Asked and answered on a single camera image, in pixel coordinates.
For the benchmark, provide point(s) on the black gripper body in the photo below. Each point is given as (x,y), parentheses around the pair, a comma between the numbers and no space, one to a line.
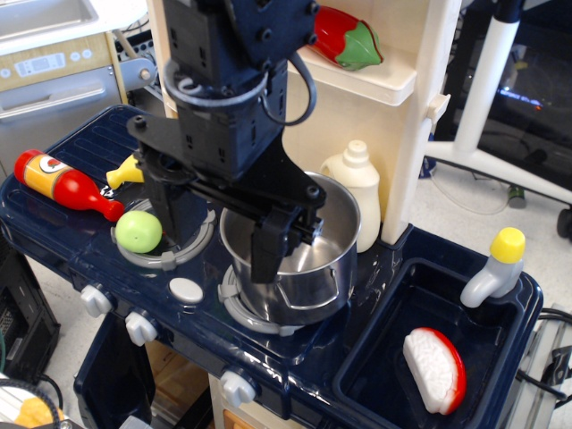
(226,146)

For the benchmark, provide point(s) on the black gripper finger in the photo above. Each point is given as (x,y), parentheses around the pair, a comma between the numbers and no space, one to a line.
(160,194)
(276,237)

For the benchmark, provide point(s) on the yellow toy banana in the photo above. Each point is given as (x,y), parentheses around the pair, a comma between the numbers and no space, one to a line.
(127,172)

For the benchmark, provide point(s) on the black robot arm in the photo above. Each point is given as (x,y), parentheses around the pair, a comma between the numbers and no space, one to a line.
(227,75)

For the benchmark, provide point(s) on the stainless steel pot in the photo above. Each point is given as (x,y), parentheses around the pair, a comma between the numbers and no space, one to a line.
(317,279)

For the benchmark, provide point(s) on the green toy apple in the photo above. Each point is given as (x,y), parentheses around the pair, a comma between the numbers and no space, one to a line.
(138,231)

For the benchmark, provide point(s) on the cream toy detergent bottle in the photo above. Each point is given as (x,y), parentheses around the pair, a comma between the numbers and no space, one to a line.
(353,169)

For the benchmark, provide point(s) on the grey round button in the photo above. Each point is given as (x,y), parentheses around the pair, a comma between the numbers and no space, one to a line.
(186,290)

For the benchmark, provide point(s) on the red toy ketchup bottle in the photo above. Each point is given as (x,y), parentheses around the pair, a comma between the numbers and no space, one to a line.
(63,184)

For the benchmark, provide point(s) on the grey left stove knob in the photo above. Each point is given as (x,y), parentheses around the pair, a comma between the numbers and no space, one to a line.
(95,301)

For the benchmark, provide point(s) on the grey stove knob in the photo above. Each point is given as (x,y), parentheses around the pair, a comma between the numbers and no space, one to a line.
(95,301)
(139,329)
(236,390)

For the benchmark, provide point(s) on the grey middle stove knob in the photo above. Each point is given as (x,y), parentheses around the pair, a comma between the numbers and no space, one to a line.
(139,329)

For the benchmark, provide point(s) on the red toy chili pepper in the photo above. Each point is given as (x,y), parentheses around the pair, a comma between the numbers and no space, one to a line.
(346,41)

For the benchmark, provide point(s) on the cream toy kitchen shelf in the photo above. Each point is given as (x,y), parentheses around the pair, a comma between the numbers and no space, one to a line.
(384,105)

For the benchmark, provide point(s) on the grey right stove knob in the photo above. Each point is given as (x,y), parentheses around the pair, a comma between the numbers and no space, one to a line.
(236,390)

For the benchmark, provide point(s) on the grey appliance with panel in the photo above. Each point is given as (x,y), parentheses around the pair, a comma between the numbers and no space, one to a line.
(52,80)

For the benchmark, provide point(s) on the navy toy kitchen counter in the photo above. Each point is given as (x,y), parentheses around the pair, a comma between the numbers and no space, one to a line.
(293,375)

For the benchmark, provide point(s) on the black computer case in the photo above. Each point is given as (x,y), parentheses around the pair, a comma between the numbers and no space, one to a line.
(29,330)

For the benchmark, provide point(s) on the red white toy sushi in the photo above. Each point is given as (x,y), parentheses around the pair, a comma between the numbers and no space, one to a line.
(437,368)

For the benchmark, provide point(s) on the grey yellow toy faucet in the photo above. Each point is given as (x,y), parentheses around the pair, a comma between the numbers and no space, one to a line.
(501,270)

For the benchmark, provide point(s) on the navy toy sink basin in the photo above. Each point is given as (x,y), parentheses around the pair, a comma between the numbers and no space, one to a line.
(374,383)

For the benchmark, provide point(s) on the white stand frame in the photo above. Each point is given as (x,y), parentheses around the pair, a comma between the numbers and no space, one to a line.
(463,151)

